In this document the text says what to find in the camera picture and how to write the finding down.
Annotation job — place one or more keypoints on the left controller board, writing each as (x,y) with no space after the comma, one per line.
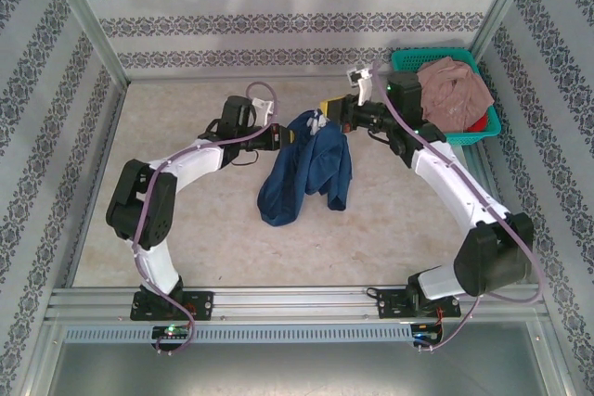
(169,332)

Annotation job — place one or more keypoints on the pink garment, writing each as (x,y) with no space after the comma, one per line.
(450,94)

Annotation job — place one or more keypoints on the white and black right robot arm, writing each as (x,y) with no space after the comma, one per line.
(445,178)

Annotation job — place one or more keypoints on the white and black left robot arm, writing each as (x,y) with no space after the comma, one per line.
(195,162)

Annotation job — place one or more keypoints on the teal plastic basket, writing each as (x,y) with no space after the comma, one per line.
(404,60)

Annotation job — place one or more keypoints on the aluminium table end rail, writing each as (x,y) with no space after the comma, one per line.
(278,78)

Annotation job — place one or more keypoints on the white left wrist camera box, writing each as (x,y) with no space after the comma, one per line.
(263,106)

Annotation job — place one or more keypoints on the aluminium table side rail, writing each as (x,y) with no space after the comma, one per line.
(107,136)
(485,173)

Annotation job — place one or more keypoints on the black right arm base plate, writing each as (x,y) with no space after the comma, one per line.
(387,305)

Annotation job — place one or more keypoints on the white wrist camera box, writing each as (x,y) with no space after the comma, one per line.
(263,106)
(364,85)

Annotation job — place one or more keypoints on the controller board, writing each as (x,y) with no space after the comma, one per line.
(424,333)
(169,332)

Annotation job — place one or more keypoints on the aluminium mounting rail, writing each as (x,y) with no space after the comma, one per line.
(297,303)

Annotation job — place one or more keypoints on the right controller board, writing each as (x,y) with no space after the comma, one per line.
(424,333)

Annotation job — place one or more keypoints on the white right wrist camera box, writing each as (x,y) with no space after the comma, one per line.
(364,85)

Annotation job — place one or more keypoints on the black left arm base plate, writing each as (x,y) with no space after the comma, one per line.
(202,305)

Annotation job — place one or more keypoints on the blue t-shirt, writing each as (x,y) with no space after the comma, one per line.
(297,182)

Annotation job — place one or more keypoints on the aluminium frame post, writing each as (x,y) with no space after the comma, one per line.
(90,20)
(493,20)

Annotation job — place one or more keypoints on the red garment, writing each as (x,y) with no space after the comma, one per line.
(480,124)

